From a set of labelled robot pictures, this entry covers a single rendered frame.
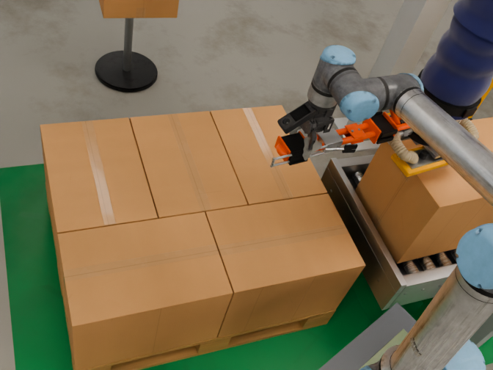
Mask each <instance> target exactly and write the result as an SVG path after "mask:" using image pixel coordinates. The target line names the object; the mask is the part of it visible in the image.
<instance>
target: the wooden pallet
mask: <svg viewBox="0 0 493 370"><path fill-rule="evenodd" d="M45 187H46V183H45ZM46 194H47V201H48V193H47V188H46ZM48 210H49V214H50V217H51V212H50V206H49V202H48ZM51 226H52V230H53V225H52V221H51ZM53 236H54V231H53ZM54 245H55V240H54ZM55 250H56V245H55ZM56 259H57V267H58V273H59V264H58V258H57V254H56ZM59 282H60V288H61V292H62V283H61V277H60V273H59ZM62 297H63V292H62ZM63 303H64V307H65V302H64V297H63ZM335 311H336V310H333V311H328V312H325V313H319V314H316V315H312V316H306V317H303V318H300V319H294V320H290V321H287V322H281V323H278V324H273V325H269V326H265V327H260V328H256V329H253V330H248V331H244V332H240V333H235V334H231V335H226V336H222V337H216V338H213V339H210V340H207V341H201V342H197V343H194V344H188V345H185V346H181V347H175V348H172V349H166V350H163V351H160V352H154V353H150V354H147V355H141V356H138V357H135V358H129V359H125V360H120V361H117V362H113V363H107V364H104V365H100V366H95V367H92V368H88V369H82V370H140V369H146V368H150V367H153V366H158V365H161V364H165V363H170V362H173V361H176V360H182V359H186V358H191V357H194V356H198V355H203V354H206V353H209V352H215V351H218V350H222V349H227V348H231V347H236V346H239V345H242V344H248V343H251V342H255V341H260V340H263V339H267V338H272V337H275V336H279V335H284V334H287V333H293V332H296V331H300V330H305V329H308V328H311V327H317V326H320V325H323V324H327V323H328V321H329V320H330V319H331V317H332V315H333V314H334V313H335ZM65 316H66V311H65ZM66 322H67V316H66ZM67 331H68V335H69V329H68V325H67ZM69 341H70V335H69ZM70 350H71V355H72V364H73V370H75V368H74V363H73V354H72V349H71V344H70Z"/></svg>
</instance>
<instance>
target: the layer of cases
mask: <svg viewBox="0 0 493 370"><path fill-rule="evenodd" d="M285 115H287V114H286V112H285V110H284V109H283V107H282V105H279V106H261V107H252V108H243V109H225V110H216V111H210V112H209V111H206V112H189V113H179V114H170V115H152V116H143V117H130V120H129V118H128V117H125V118H116V119H107V120H89V121H80V122H70V123H53V124H43V125H40V133H41V141H42V148H43V162H44V169H45V182H46V188H47V193H48V202H49V206H50V212H51V221H52V225H53V231H54V240H55V245H56V254H57V258H58V264H59V273H60V277H61V283H62V292H63V297H64V302H65V311H66V316H67V325H68V329H69V335H70V344H71V349H72V354H73V363H74V368H75V370H82V369H88V368H92V367H95V366H100V365H104V364H107V363H113V362H117V361H120V360H125V359H129V358H135V357H138V356H141V355H147V354H150V353H154V352H160V351H163V350H166V349H172V348H175V347H181V346H185V345H188V344H194V343H197V342H201V341H207V340H210V339H213V338H216V337H222V336H226V335H231V334H235V333H240V332H244V331H248V330H253V329H256V328H260V327H265V326H269V325H273V324H278V323H281V322H287V321H290V320H294V319H300V318H303V317H306V316H312V315H316V314H319V313H325V312H328V311H333V310H336V308H337V307H338V305H339V304H340V303H341V301H342V300H343V298H344V297H345V295H346V294H347V292H348V291H349V289H350V288H351V287H352V285H353V284H354V282H355V280H356V279H357V278H358V277H359V275H360V273H361V272H362V270H363V269H364V268H365V262H364V261H363V259H362V257H361V255H360V254H359V251H358V249H357V247H356V245H355V243H354V242H353V240H352V238H351V236H350V234H349V232H348V230H347V228H346V227H345V225H344V223H343V221H342V219H341V217H340V215H339V214H338V212H337V209H336V208H335V205H334V203H333V202H332V199H331V198H330V196H329V194H327V190H326V188H325V186H324V184H323V183H322V181H321V179H320V177H319V175H318V173H317V171H316V169H315V168H314V166H313V163H312V162H311V160H310V158H309V159H308V161H307V162H302V163H298V164H293V165H289V163H287V164H281V165H278V166H275V167H270V164H271V162H272V159H273V158H274V157H275V158H276V157H279V156H280V155H279V154H278V153H277V149H276V148H275V144H276V141H277V138H278V136H281V137H283V136H287V135H289V133H290V132H289V133H288V134H285V132H284V131H283V130H282V129H281V128H280V126H279V124H278V122H277V121H278V120H279V119H280V118H281V117H284V116H285Z"/></svg>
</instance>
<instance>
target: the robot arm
mask: <svg viewBox="0 0 493 370"><path fill-rule="evenodd" d="M355 62H356V55H355V53H354V52H353V51H352V50H351V49H349V48H346V47H345V46H339V45H331V46H327V47H326V48H325V49H324V50H323V53H322V55H320V60H319V62H318V66H317V68H316V70H315V73H314V76H313V80H312V81H311V84H310V87H309V90H308V91H307V97H308V101H307V102H305V103H304V104H302V105H301V106H299V107H297V108H296V109H294V110H293V111H292V112H289V113H288V114H287V115H285V116H284V117H281V118H280V119H279V120H278V121H277V122H278V124H279V126H280V128H281V129H282V130H283V131H284V132H285V134H288V133H289V132H290V133H289V135H290V134H295V133H296V132H297V131H298V130H299V129H301V128H302V130H303V131H304V133H305V134H308V135H307V137H305V138H304V149H303V150H304V153H303V154H302V156H303V158H304V160H305V161H306V160H308V159H309V157H310V155H311V153H313V152H315V151H317V150H319V149H321V147H322V143H321V142H318V141H317V138H318V137H317V135H316V132H321V131H324V132H323V133H326V132H330V129H331V127H332V125H333V123H334V121H335V119H334V118H333V116H332V115H333V112H334V110H335V107H336V106H337V104H338V106H339V107H340V111H341V112H342V113H343V114H344V115H345V116H346V117H347V118H348V119H349V120H350V121H353V122H362V121H364V120H368V119H370V118H371V117H372V116H374V115H375V114H376V113H377V112H378V111H383V110H388V109H390V110H392V111H393V112H394V113H395V114H396V115H397V116H398V117H399V118H401V119H402V120H403V121H404V122H405V123H406V124H407V125H408V126H409V127H410V128H411V129H413V130H414V131H415V132H416V133H417V134H418V135H419V136H420V137H421V138H422V139H423V140H424V141H425V142H426V143H427V144H428V145H429V146H430V147H431V148H433V149H434V150H435V151H436V152H437V153H438V154H439V155H440V156H441V157H442V158H443V159H444V160H445V161H446V162H447V163H448V164H449V165H450V166H451V167H452V168H453V169H454V170H455V171H456V172H457V173H458V174H459V175H460V176H461V177H462V178H463V179H464V180H465V181H466V182H467V183H468V184H469V185H470V186H472V187H473V188H474V189H475V190H476V191H477V192H478V193H479V194H480V195H481V196H482V197H483V198H484V199H485V200H486V201H487V202H488V203H489V204H490V205H491V206H493V153H492V152H491V151H490V150H489V149H488V148H487V147H486V146H485V145H484V144H482V143H481V142H480V141H479V140H478V139H476V138H475V137H474V136H473V135H472V134H471V133H470V132H468V130H466V129H465V128H464V127H463V126H461V125H460V124H459V123H458V122H457V121H456V120H454V119H453V118H452V117H451V116H450V115H449V114H448V113H447V112H445V111H444V110H443V109H442V108H441V107H440V106H438V105H437V104H436V103H435V102H433V101H432V100H431V99H430V98H429V97H428V96H427V95H426V94H425V93H424V88H423V83H422V82H421V80H420V79H419V78H418V77H417V76H416V75H414V74H412V73H399V74H397V75H391V76H380V77H372V78H366V79H363V78H362V77H361V76H360V74H359V73H358V72H357V70H356V68H355V67H354V63H355ZM329 124H331V126H330V128H329V129H328V127H329ZM456 254H458V255H459V256H458V257H457V258H456V263H457V265H456V267H455V269H454V270H453V271H452V272H451V274H450V275H449V277H448V278H447V280H446V281H445V282H444V284H443V285H442V287H441V288H440V290H439V291H438V292H437V294H436V295H435V296H434V298H433V299H432V301H431V302H430V303H429V305H428V306H427V308H426V309H425V310H424V311H423V313H422V315H421V316H420V318H419V319H418V320H417V321H416V323H415V325H414V326H413V327H412V329H411V330H410V331H409V333H408V334H407V336H406V337H405V339H404V340H403V341H402V343H401V344H399V345H395V346H393V347H390V348H389V349H388V350H387V351H386V352H385V353H384V354H383V355H382V357H381V359H380V360H379V361H378V362H376V363H374V364H371V365H369V366H365V367H364V368H361V369H360V370H486V365H485V360H484V358H483V355H482V353H481V351H480V350H479V348H478V347H477V346H476V345H475V344H474V343H473V342H471V341H470V338H471V337H472V336H473V335H474V333H475V332H476V331H477V330H478V329H479V328H480V326H481V325H482V324H483V323H484V322H485V321H486V320H487V319H488V318H489V317H490V316H491V315H492V313H493V223H488V224H484V225H480V226H478V227H476V228H474V229H472V230H470V231H468V232H466V233H465V234H464V235H463V236H462V238H461V239H460V241H459V243H458V246H457V249H456Z"/></svg>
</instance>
